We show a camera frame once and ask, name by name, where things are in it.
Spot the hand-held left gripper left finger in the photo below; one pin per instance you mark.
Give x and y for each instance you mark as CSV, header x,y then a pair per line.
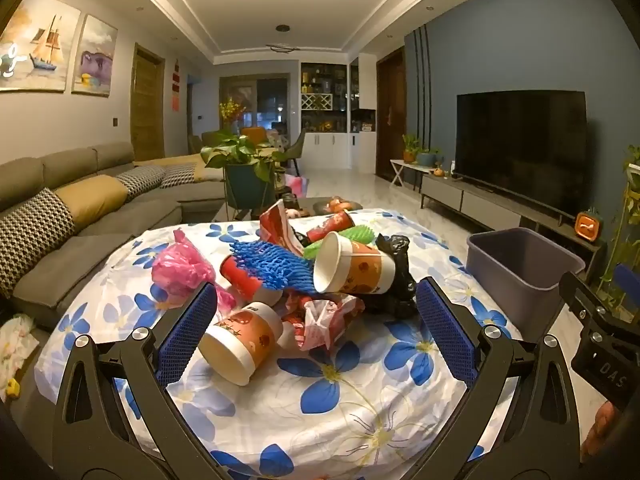
x,y
187,330

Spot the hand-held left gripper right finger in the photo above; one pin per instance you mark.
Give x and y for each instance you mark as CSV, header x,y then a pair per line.
x,y
447,332

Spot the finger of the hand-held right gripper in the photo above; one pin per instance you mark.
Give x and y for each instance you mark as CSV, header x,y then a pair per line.
x,y
580,297
627,282

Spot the orange white paper cup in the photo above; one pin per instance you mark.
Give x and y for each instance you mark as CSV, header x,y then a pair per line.
x,y
240,335
360,270

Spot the pink plastic bag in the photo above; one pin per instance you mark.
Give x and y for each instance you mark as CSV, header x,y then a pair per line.
x,y
175,265

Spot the grey plastic bin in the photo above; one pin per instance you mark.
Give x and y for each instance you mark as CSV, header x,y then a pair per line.
x,y
520,265

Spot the plain red paper cup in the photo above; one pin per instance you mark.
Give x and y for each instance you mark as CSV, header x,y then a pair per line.
x,y
237,275

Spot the black plastic bag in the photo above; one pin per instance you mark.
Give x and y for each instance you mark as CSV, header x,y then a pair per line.
x,y
397,260

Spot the blue foam net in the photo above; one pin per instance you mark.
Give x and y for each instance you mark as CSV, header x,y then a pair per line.
x,y
270,265

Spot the red white plastic bag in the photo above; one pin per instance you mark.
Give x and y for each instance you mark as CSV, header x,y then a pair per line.
x,y
325,320

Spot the green foam net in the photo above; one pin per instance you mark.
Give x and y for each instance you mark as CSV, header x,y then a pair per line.
x,y
357,235

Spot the red white paper bag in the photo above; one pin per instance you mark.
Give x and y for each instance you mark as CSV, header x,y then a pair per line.
x,y
275,227

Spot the red yellow-rimmed paper cup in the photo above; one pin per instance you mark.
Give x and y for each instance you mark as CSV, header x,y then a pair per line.
x,y
330,227

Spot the person's right hand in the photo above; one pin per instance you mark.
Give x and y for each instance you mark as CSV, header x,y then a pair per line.
x,y
602,430

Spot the small orange radio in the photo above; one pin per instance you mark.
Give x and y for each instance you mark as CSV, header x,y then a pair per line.
x,y
587,226

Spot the trailing plant on gold stand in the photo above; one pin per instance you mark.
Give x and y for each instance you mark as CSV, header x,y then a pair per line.
x,y
625,210

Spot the grey sofa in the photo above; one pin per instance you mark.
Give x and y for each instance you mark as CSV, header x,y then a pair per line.
x,y
100,250

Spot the grey television cabinet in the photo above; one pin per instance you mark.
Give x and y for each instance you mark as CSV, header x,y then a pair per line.
x,y
480,205

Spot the blue floral bedsheet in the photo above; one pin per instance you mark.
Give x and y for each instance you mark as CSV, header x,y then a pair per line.
x,y
320,410

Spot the small houndstooth cushion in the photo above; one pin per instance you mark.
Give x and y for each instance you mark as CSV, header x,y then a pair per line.
x,y
141,180
179,174

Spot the oranges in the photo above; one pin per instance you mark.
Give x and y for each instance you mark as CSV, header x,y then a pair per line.
x,y
438,172

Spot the potted plant in teal pot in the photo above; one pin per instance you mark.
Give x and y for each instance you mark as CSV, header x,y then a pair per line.
x,y
245,180

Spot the yellow cushion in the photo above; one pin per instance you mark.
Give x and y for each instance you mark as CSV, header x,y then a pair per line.
x,y
92,200

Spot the black television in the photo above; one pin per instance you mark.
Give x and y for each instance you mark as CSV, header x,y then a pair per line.
x,y
520,145

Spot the orange toy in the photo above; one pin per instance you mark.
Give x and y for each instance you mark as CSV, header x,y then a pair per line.
x,y
340,205

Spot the white floral cloth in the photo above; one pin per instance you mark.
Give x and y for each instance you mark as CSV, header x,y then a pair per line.
x,y
17,345

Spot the white folding side table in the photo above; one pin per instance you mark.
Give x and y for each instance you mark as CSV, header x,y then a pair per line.
x,y
402,167

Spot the plant in blue pot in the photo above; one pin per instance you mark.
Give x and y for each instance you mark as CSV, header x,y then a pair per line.
x,y
427,159

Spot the dark coffee table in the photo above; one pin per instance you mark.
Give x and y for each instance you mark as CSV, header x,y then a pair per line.
x,y
315,204

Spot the small yellow toy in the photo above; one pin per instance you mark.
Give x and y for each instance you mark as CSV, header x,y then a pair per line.
x,y
12,389

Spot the large houndstooth cushion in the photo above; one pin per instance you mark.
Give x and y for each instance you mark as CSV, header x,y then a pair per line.
x,y
30,232

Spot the plant in orange pot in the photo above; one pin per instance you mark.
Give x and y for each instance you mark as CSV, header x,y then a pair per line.
x,y
410,150

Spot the orange dining chair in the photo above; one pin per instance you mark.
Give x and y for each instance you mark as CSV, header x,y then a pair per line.
x,y
255,135

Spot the grey green dining chair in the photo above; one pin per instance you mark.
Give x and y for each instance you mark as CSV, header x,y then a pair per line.
x,y
297,147

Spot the white display cabinet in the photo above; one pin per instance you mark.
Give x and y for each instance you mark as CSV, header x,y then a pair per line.
x,y
330,150

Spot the dark wooden door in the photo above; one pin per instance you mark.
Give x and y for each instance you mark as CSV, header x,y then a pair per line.
x,y
391,115

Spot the yellow flowers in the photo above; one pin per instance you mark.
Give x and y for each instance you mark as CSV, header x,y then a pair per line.
x,y
231,109

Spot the light wooden door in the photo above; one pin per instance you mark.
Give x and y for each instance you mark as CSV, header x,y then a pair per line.
x,y
147,105

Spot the sliding glass door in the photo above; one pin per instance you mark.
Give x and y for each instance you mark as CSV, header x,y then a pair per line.
x,y
260,105

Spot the purple painting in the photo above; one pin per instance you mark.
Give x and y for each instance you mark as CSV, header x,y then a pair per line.
x,y
95,57

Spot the ceiling lamp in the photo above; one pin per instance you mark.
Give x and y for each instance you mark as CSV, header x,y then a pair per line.
x,y
282,48

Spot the sailboat painting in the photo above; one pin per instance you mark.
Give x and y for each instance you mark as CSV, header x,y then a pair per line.
x,y
42,45

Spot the red wall decorations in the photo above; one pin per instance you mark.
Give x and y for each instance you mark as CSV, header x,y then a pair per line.
x,y
176,80

